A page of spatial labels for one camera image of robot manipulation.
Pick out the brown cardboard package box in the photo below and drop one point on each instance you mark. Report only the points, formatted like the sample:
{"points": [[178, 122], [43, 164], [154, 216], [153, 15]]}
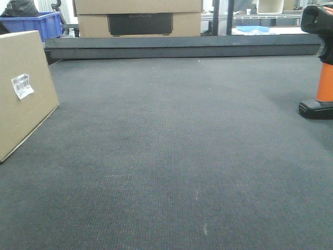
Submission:
{"points": [[23, 52]]}

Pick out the large cardboard box black print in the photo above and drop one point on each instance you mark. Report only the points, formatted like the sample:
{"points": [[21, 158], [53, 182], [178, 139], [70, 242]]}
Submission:
{"points": [[184, 24]]}

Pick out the orange black barcode scanner gun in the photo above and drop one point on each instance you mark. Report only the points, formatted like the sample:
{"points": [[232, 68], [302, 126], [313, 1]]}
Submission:
{"points": [[317, 19]]}

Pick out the light blue tray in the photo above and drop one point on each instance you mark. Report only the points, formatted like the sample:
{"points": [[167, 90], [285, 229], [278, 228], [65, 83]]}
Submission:
{"points": [[251, 30]]}

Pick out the white barcode label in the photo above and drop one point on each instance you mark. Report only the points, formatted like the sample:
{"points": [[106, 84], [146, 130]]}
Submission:
{"points": [[22, 86]]}

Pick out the beige bin on shelf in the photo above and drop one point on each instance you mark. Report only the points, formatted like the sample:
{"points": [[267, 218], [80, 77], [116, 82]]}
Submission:
{"points": [[270, 6]]}

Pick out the blue plastic crate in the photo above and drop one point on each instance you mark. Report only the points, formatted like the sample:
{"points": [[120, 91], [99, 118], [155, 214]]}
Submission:
{"points": [[47, 24]]}

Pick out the black bag on crate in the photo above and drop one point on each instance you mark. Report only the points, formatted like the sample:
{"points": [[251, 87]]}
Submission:
{"points": [[20, 8]]}

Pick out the black vertical post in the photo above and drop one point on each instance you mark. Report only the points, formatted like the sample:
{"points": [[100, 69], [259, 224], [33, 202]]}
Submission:
{"points": [[230, 14], [215, 20]]}

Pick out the dark grey table edge rail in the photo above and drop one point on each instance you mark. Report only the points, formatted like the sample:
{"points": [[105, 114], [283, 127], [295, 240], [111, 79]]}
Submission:
{"points": [[183, 47]]}

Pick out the metal wire shelf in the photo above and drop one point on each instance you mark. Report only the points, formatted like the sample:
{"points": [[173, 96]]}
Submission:
{"points": [[295, 14]]}

